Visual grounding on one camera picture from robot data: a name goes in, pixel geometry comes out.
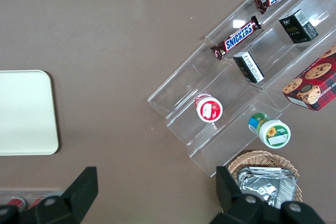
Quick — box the clear acrylic bottle rack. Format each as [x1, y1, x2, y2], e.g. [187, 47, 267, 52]
[0, 187, 65, 209]

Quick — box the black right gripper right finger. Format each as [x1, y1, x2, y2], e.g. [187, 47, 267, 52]
[209, 166, 283, 224]

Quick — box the small light wicker basket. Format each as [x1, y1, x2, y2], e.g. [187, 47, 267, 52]
[227, 150, 303, 204]

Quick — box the silver foil packet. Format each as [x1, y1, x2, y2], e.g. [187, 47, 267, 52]
[237, 173, 297, 209]
[237, 166, 299, 183]

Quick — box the green lid sunflower jar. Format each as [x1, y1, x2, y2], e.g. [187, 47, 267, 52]
[248, 112, 291, 149]

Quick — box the clear acrylic stepped display shelf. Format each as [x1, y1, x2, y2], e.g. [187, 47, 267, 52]
[147, 0, 336, 178]

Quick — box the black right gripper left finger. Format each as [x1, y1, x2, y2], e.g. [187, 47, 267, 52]
[20, 166, 99, 224]

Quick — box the red lid white jar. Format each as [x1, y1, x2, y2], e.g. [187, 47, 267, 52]
[194, 92, 224, 123]

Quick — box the red cola bottle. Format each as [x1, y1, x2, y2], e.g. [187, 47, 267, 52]
[30, 194, 50, 208]
[5, 197, 27, 210]

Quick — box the small black carton box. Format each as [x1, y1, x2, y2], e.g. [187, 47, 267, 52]
[278, 8, 320, 45]
[233, 51, 265, 84]

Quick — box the red plaid cookie box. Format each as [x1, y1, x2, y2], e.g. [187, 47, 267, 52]
[281, 43, 336, 112]

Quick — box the cream rectangular plastic tray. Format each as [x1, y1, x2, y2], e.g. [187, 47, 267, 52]
[0, 70, 59, 156]

